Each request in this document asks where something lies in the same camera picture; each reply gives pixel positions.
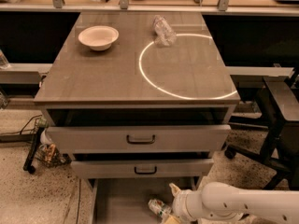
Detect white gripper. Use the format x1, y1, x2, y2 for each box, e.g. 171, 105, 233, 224
161, 183, 204, 224

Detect white green 7up can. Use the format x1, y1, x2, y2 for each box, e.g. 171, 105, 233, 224
148, 199, 172, 218

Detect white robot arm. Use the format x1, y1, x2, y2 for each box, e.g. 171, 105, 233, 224
162, 182, 299, 224

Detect middle grey drawer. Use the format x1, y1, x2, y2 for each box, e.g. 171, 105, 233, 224
71, 159, 213, 179

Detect bottom open grey drawer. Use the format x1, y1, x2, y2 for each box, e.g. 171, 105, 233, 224
89, 177, 196, 224

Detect top grey drawer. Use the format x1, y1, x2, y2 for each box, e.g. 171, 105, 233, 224
47, 125, 230, 154

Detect grey drawer cabinet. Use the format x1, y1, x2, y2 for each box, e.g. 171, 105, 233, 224
33, 11, 241, 224

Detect black office chair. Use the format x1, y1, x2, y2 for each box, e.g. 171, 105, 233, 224
224, 67, 299, 190

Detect clear crushed plastic bottle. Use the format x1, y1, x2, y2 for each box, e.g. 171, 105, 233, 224
153, 15, 177, 47

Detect white paper bowl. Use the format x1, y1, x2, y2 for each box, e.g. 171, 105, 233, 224
78, 26, 119, 51

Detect black middle drawer handle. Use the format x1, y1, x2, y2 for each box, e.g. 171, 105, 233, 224
134, 166, 157, 175

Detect black drawer handle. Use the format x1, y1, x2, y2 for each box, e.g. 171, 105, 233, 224
134, 166, 157, 175
126, 135, 156, 145

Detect black top drawer handle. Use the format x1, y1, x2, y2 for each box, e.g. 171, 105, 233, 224
126, 135, 156, 145

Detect black wire cart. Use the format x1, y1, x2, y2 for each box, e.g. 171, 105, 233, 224
23, 115, 71, 174

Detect black floor cable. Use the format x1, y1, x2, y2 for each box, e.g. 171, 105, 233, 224
0, 114, 43, 136

